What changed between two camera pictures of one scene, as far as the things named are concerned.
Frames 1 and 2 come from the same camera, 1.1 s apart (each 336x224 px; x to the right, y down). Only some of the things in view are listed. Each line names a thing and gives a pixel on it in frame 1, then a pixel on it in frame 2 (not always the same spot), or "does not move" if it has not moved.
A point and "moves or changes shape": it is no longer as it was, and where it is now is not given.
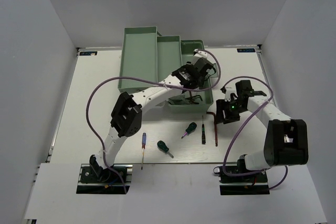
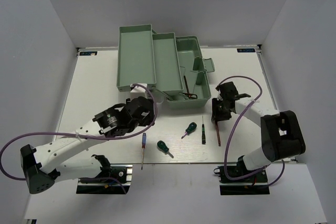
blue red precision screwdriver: (144, 141) does not move
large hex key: (215, 127) moves or changes shape
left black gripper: (202, 82) -> (149, 119)
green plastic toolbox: (146, 57) does not move
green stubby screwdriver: (161, 145) does not move
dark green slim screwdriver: (203, 132) does not move
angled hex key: (190, 94) moves or changes shape
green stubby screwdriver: (191, 128) does not move
